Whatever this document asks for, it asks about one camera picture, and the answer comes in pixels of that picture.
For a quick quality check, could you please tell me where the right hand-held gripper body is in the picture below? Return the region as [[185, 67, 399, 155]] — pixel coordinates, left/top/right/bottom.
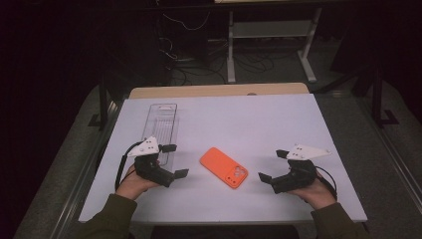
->
[[270, 143, 331, 195]]

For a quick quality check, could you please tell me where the grey metal rail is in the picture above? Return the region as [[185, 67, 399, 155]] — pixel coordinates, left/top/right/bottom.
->
[[356, 98, 422, 203], [49, 99, 124, 239]]

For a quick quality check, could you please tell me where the wooden table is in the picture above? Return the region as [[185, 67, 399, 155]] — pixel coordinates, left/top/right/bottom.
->
[[128, 82, 311, 100]]

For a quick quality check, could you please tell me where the hand-held gripper black cable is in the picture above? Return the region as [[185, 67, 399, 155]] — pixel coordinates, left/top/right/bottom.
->
[[113, 140, 144, 192], [314, 164, 338, 201]]

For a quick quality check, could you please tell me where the black metal stand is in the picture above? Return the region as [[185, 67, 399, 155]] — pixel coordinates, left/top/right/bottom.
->
[[370, 64, 400, 129], [88, 74, 115, 131]]

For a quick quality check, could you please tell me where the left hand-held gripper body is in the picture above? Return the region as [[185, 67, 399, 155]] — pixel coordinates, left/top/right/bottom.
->
[[127, 135, 175, 189]]

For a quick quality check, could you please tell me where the bundle of black floor cables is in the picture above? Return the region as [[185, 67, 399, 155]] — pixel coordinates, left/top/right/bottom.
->
[[167, 49, 277, 86]]

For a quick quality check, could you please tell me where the left hand-held gripper black cable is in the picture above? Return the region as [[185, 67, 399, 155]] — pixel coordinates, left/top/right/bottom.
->
[[113, 140, 144, 192]]

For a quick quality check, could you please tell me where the orange phone case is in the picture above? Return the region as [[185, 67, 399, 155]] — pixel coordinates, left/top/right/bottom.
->
[[199, 146, 249, 190]]

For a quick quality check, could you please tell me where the right hand-held gripper black cable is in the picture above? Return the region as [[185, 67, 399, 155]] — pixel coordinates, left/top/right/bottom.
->
[[314, 164, 338, 201]]

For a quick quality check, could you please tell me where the clear plastic packaging box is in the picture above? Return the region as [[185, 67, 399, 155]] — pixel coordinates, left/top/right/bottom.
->
[[141, 103, 180, 168]]

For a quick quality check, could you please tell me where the person's left hand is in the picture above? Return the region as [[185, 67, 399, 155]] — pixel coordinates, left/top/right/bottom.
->
[[114, 164, 160, 201]]

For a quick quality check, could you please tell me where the white metal desk frame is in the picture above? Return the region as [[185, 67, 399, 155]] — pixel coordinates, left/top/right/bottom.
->
[[226, 7, 323, 84]]

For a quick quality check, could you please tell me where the white cable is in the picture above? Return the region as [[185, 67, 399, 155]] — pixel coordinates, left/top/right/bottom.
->
[[161, 11, 211, 32]]

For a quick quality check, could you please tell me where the person's right hand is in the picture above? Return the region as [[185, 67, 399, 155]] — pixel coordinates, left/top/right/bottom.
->
[[288, 172, 336, 211]]

